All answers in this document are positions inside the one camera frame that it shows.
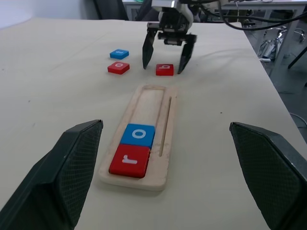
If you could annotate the black slanted stand leg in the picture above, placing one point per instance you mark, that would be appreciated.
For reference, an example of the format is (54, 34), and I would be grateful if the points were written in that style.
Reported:
(298, 57)

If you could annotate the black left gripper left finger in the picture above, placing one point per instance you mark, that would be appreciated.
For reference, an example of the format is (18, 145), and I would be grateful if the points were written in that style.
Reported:
(45, 182)

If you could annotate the wooden letter tray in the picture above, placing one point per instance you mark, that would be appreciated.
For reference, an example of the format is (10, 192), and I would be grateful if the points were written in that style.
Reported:
(168, 134)

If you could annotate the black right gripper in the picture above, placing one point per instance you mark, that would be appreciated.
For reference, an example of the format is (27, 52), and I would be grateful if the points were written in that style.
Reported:
(172, 24)

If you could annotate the grey metal frame table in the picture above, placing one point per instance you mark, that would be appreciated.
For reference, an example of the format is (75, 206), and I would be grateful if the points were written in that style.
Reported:
(286, 36)

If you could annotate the blue letter o block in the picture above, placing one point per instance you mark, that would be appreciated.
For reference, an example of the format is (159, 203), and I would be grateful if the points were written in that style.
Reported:
(138, 134)

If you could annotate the red letter o block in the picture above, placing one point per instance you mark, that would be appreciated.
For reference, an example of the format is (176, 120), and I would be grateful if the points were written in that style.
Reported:
(118, 67)

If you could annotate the silver clutter on floor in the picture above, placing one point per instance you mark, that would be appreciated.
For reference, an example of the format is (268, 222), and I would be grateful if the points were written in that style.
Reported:
(267, 49)

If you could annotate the red letter b block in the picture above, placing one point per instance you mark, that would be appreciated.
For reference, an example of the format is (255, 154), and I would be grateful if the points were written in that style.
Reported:
(164, 69)

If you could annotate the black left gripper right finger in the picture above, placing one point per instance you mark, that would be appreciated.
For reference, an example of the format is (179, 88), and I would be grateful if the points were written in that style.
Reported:
(271, 172)

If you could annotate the silver office chair base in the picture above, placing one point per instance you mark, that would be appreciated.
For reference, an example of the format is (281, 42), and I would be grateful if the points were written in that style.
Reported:
(298, 32)

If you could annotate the blue letter t block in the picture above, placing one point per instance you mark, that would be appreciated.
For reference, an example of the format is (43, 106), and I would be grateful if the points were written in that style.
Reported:
(119, 53)

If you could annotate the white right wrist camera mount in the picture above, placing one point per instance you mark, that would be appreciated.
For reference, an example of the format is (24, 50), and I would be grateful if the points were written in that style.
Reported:
(187, 14)

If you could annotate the red letter r block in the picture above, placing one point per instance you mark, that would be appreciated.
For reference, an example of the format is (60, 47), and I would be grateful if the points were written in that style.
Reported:
(130, 160)

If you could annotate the black office chair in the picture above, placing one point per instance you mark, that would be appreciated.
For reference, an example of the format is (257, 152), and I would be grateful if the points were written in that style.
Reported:
(109, 9)

